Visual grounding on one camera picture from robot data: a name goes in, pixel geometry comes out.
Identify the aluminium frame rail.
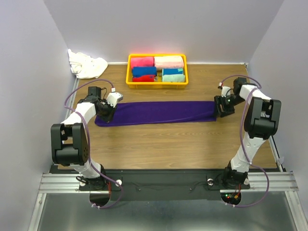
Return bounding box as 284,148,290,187
38,172,299,193

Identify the yellow plastic basket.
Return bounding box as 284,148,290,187
126,54,189,89

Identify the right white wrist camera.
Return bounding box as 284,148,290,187
218,82,231,97

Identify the teal mint rolled towel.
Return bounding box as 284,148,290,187
162,68,185,82

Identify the red rolled towel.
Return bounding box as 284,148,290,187
132,75,156,82

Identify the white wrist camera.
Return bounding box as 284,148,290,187
106,92,123,108
218,82,231,97

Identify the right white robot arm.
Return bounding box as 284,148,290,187
214,75,282,188

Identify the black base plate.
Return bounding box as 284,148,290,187
76,169,250,201

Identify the hot pink rolled towel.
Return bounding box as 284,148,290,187
130,56,154,69

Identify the purple towel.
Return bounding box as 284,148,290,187
94,101,216,127

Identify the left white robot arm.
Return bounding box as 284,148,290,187
51,87,123,191

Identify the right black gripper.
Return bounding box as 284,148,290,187
212,94,245,118

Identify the white crumpled towel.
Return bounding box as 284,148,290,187
67,49,108,79

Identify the blue rolled towel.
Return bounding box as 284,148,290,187
132,66,157,77

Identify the light pink rolled towel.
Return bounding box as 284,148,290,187
154,56,184,70

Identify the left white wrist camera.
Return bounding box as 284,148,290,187
106,92,123,108

